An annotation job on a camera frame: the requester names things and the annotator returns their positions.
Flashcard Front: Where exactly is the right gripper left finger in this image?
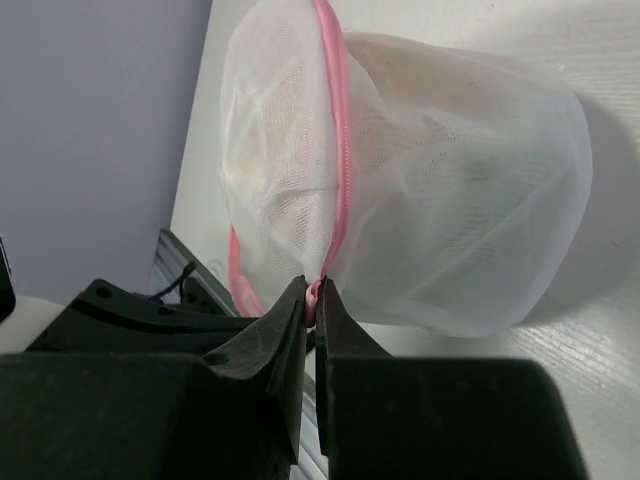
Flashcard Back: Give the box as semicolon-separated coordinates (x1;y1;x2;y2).
204;276;306;463

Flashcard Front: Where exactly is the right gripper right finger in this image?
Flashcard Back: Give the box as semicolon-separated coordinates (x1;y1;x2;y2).
315;277;392;457

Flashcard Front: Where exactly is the white mesh laundry bag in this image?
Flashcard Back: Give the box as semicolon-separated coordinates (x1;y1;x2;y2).
220;1;593;337

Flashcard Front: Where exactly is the beige bra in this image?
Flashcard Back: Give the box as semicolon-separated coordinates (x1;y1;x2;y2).
221;33;573;255

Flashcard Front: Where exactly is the aluminium table frame rail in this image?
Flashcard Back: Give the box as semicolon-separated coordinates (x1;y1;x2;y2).
150;229;328;479

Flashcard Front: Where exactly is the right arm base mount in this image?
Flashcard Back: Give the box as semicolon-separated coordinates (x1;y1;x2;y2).
26;262;253;355

